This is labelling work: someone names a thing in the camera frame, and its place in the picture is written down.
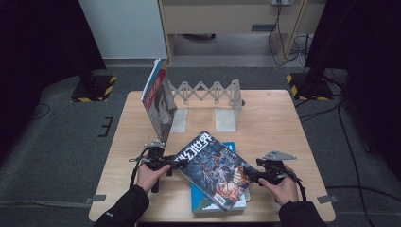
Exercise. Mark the white panel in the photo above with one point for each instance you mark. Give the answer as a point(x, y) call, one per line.
point(126, 28)

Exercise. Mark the portrait cover magazine red label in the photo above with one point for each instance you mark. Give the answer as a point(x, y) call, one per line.
point(160, 107)

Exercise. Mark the thick blue book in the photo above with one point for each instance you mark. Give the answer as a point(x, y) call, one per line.
point(201, 197)

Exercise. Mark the expandable grey metal book rack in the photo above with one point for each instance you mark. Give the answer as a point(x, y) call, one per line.
point(225, 121)

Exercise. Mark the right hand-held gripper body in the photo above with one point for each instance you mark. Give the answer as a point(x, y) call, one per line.
point(274, 170)

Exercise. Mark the dark illustrated magazine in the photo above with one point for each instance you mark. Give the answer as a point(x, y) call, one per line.
point(214, 167)

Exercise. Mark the light wooden desk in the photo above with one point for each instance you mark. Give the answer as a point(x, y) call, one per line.
point(220, 19)

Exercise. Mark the striped black stand base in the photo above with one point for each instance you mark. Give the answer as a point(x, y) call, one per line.
point(318, 91)
point(101, 90)

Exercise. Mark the person's right hand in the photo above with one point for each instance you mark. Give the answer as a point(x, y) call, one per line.
point(287, 192)

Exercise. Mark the person's left hand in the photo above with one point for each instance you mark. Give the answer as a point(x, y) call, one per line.
point(145, 178)

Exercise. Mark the black curtain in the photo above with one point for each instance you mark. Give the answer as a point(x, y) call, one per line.
point(38, 47)
point(369, 47)

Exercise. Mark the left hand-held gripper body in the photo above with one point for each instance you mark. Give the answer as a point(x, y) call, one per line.
point(156, 160)

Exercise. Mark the grey tape strip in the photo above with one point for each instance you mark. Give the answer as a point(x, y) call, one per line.
point(327, 199)
point(96, 199)

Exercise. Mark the white power strip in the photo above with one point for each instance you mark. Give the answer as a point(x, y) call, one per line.
point(282, 2)

